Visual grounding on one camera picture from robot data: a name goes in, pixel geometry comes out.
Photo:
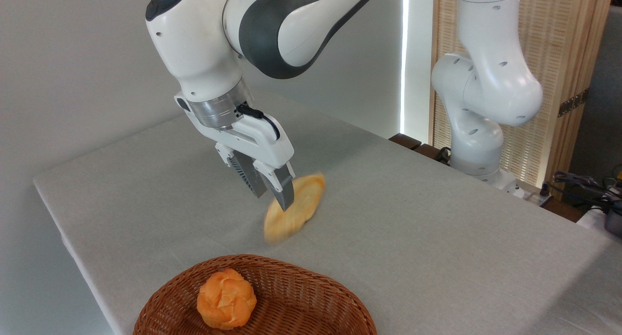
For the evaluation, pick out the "long pale bread loaf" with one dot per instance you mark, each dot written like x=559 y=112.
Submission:
x=303 y=203

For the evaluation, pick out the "slatted wooden screen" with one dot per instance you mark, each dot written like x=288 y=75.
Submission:
x=559 y=38

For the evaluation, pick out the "white vertical light strip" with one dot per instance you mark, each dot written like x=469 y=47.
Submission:
x=404 y=58

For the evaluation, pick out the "round orange bread roll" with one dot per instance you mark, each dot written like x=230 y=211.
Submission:
x=226 y=301

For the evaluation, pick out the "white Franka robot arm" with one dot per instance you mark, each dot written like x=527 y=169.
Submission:
x=204 y=48

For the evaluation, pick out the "metal screen hinge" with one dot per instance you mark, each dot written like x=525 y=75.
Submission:
x=573 y=103

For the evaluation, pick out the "brown wicker basket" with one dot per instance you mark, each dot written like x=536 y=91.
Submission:
x=316 y=306

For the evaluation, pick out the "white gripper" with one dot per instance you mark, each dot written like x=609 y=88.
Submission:
x=265 y=148

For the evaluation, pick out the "dark brown wooden block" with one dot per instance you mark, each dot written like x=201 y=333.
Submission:
x=406 y=141

